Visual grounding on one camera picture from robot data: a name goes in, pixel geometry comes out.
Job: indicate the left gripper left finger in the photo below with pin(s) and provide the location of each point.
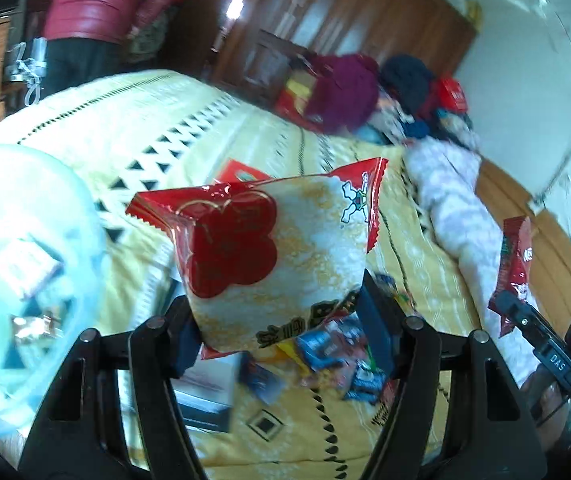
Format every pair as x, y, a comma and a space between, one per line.
78, 431

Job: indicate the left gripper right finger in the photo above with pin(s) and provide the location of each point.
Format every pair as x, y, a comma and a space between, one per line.
489, 432

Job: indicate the red snack packet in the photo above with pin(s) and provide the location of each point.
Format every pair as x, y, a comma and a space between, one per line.
516, 255

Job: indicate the red white rice cracker bag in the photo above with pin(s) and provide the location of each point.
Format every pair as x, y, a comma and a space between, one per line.
263, 262

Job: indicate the person's left hand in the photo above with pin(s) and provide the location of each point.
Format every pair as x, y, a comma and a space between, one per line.
554, 410

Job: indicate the white barcode box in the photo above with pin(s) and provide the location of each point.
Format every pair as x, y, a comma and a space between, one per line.
205, 393

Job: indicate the pile of small snack packets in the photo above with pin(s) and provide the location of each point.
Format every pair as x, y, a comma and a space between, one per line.
336, 355

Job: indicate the yellow patterned bedspread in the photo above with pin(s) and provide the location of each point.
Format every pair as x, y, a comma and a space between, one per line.
159, 129

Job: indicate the clear blue plastic basin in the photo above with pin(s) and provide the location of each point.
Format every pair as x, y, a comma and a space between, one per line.
52, 247

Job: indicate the pink floral quilt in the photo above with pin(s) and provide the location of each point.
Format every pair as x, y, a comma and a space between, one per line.
445, 177

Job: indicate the orange red carton box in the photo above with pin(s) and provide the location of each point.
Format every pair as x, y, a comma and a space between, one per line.
235, 171

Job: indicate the dark clothes pile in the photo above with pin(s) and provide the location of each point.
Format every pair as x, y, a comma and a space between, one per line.
424, 104

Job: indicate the maroon jacket pile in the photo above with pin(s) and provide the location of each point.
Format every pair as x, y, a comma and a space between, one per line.
346, 91

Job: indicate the red yellow gift box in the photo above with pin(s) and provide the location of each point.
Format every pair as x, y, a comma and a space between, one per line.
293, 99

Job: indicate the wooden wardrobe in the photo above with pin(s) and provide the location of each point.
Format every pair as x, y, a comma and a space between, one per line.
211, 39

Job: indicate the wooden chair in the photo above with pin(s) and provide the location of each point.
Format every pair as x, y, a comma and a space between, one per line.
268, 66

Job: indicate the person in red jacket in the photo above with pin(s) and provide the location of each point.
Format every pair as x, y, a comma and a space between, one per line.
85, 38

